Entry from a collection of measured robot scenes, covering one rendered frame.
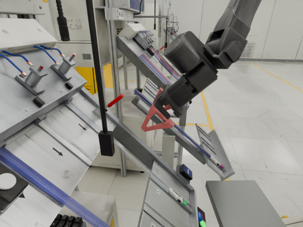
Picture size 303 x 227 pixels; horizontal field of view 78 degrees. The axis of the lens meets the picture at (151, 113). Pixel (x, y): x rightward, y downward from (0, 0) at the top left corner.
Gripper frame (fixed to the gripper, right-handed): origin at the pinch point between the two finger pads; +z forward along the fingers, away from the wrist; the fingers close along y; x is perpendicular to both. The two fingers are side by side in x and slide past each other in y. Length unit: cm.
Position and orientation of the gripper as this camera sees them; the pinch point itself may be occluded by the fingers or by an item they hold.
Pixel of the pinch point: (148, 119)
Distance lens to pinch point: 49.2
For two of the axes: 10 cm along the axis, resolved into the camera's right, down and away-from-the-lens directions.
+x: 6.9, 7.0, 1.8
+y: -1.7, 4.0, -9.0
